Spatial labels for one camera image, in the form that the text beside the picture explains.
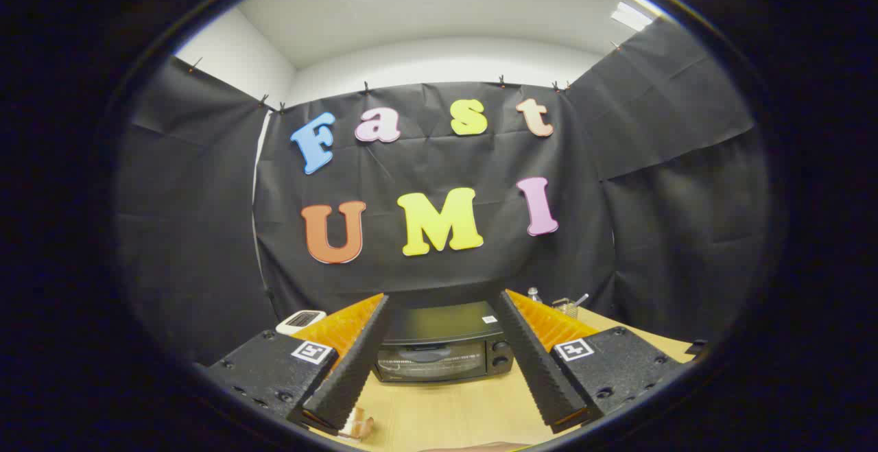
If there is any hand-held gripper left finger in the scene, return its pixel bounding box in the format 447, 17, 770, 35
206, 293, 393, 437

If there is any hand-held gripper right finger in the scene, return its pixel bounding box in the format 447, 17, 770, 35
488, 289, 687, 434

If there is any bread sandwich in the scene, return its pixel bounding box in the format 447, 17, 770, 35
341, 407, 376, 441

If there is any black toaster oven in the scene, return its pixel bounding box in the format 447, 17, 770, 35
372, 301, 515, 384

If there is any white pop-up toaster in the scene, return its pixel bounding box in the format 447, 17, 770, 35
276, 310, 327, 336

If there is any small ceiling light panel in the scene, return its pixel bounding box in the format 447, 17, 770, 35
610, 1, 654, 32

